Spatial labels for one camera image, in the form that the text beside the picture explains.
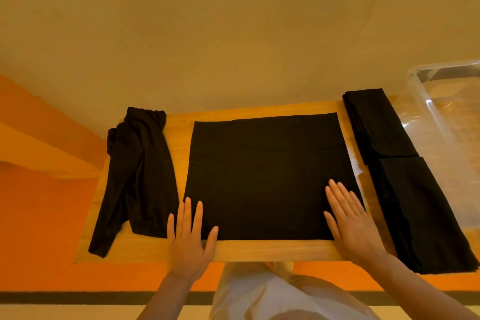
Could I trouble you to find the person's left hand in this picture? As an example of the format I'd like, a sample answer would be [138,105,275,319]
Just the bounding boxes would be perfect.
[167,197,220,283]

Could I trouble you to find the square black cloth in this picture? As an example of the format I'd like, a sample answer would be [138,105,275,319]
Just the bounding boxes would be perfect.
[183,113,365,241]

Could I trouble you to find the small folded black garment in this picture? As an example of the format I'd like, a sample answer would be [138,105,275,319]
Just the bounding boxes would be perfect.
[342,88,420,166]

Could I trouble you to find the crumpled black long-sleeve garment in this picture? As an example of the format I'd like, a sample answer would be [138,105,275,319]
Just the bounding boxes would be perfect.
[88,107,180,259]

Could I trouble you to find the person's right forearm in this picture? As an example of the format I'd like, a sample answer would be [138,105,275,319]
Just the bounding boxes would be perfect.
[360,251,480,320]

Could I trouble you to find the clear plastic storage bin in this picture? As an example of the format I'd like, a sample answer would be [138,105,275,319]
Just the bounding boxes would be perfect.
[390,60,480,230]

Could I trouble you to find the large folded black garment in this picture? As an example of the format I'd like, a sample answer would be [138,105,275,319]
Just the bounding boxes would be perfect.
[369,156,480,275]

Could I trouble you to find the person's left forearm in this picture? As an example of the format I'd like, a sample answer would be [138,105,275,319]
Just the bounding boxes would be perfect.
[136,272,196,320]

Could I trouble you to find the person's right hand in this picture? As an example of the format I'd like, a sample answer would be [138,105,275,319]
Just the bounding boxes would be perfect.
[323,179,387,268]

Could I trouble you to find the person's light beige trousers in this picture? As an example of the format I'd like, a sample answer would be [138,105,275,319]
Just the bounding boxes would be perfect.
[209,261,382,320]

